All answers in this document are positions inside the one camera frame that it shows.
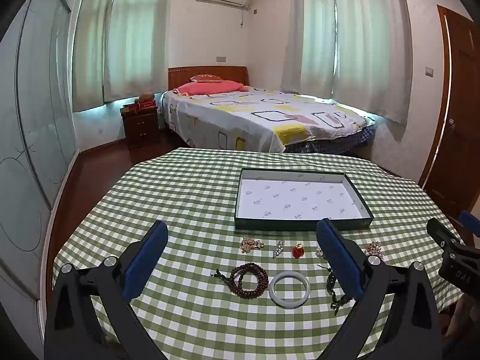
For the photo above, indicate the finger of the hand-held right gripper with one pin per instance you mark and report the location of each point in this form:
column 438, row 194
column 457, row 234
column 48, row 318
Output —
column 444, row 236
column 471, row 221

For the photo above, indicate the brown wooden door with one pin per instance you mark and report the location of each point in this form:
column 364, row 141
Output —
column 457, row 120

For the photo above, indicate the green shallow cardboard box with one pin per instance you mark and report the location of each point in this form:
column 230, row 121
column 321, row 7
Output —
column 296, row 198

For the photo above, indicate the pink pillow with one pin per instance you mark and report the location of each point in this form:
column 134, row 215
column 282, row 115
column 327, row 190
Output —
column 206, row 87

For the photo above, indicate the frosted glass wardrobe doors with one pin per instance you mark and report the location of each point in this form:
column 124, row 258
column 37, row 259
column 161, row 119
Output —
column 33, row 138

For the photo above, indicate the green checked tablecloth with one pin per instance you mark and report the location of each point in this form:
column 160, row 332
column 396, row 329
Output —
column 180, row 202

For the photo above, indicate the blue plaid bed cover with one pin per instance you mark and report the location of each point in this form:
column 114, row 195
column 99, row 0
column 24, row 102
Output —
column 330, row 143

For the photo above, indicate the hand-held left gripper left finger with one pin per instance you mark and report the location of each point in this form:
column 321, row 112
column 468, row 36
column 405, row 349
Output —
column 144, row 258

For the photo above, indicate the silver crystal brooch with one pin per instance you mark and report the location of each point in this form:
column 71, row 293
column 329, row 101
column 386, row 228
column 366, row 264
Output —
column 278, row 249

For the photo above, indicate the pearl brooch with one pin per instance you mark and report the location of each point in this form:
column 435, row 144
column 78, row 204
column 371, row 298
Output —
column 373, row 249

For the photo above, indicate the red cushion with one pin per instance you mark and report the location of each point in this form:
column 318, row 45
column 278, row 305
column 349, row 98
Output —
column 205, row 78

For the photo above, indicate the wall light switch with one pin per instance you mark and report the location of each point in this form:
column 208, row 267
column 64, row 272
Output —
column 429, row 71

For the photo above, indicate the red knot gold pendant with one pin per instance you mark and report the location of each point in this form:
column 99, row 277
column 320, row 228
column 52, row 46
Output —
column 298, row 252

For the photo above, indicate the white jade bangle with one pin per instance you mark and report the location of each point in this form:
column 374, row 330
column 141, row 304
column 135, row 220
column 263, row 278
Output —
column 273, row 288

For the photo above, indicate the dark wooden nightstand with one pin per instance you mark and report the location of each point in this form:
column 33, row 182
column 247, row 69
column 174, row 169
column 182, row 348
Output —
column 140, row 129

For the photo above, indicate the red box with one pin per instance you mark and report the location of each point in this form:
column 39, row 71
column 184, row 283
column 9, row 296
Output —
column 147, row 105

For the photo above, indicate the wooden headboard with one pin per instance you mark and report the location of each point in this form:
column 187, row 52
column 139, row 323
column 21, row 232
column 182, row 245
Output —
column 180, row 77

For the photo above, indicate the white sheer curtain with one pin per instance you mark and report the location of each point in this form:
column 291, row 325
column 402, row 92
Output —
column 371, row 45
column 311, row 33
column 92, row 45
column 137, row 33

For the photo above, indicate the bed with patterned sheet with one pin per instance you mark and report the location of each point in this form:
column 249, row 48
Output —
column 232, row 120

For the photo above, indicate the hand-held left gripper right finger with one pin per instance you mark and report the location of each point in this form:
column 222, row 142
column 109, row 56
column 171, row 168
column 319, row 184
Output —
column 339, row 258

